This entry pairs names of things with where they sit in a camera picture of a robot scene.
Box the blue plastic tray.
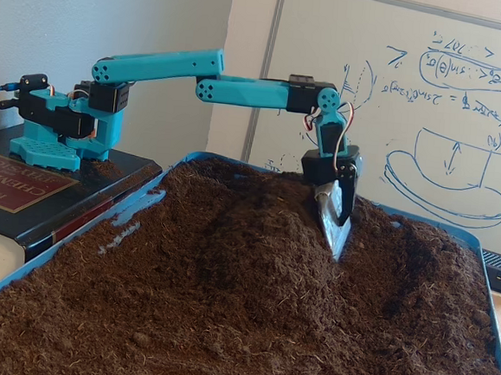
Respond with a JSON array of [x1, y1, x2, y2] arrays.
[[0, 135, 501, 375]]

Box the brown soil pile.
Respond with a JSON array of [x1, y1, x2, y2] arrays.
[[0, 140, 501, 375]]

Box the black chemistry physics handbook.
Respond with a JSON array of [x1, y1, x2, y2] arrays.
[[0, 128, 166, 309]]

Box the red white servo wire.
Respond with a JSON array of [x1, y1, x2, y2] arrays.
[[299, 98, 357, 173]]

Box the whiteboard with blue drawings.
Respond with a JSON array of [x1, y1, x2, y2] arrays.
[[235, 0, 501, 260]]

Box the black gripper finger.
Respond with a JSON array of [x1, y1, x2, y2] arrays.
[[331, 158, 361, 227]]

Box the black controller box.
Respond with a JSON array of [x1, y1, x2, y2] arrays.
[[16, 72, 51, 95]]

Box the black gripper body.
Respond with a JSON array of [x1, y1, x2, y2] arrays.
[[299, 141, 365, 191]]

